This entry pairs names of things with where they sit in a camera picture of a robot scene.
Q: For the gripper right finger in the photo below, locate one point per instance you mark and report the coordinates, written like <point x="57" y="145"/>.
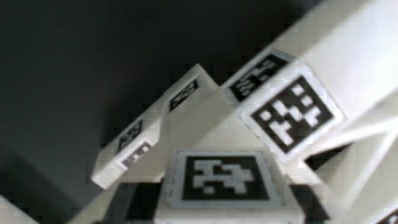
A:
<point x="320" y="205"/>

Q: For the white chair seat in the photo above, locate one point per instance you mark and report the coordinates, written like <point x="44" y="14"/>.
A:
<point x="188" y="91"/>

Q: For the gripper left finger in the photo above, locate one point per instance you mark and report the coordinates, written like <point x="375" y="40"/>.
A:
<point x="133" y="204"/>

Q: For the white tagged cube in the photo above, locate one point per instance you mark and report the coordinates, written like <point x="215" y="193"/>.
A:
<point x="224" y="189"/>

